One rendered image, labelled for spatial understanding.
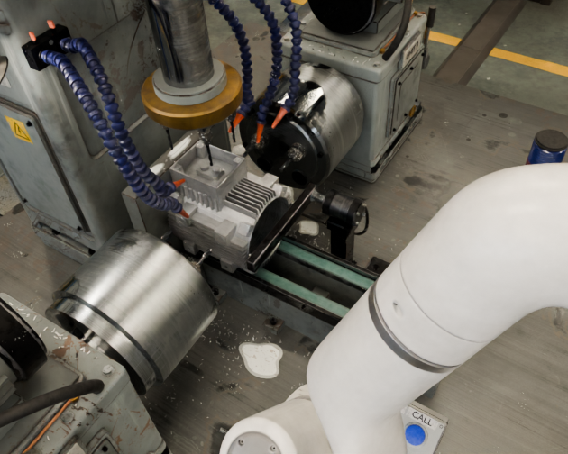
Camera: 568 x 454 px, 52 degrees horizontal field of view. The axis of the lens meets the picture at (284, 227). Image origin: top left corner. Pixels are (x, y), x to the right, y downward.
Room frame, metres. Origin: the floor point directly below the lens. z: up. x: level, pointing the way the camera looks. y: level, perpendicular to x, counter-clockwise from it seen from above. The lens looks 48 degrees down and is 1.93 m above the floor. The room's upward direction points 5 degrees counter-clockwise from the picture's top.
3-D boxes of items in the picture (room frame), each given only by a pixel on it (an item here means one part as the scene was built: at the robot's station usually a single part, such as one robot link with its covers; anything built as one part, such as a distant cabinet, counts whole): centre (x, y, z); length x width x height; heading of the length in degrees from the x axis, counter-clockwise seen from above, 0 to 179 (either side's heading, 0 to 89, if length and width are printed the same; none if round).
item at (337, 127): (1.13, -0.08, 1.04); 0.41 x 0.25 x 0.25; 145
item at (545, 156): (0.80, -0.50, 1.19); 0.06 x 0.06 x 0.04
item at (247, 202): (0.86, 0.11, 1.01); 0.20 x 0.19 x 0.19; 54
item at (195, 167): (0.89, 0.14, 1.11); 0.12 x 0.11 x 0.07; 54
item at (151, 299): (0.57, 0.32, 1.04); 0.37 x 0.25 x 0.25; 145
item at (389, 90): (1.35, -0.23, 0.99); 0.35 x 0.31 x 0.37; 145
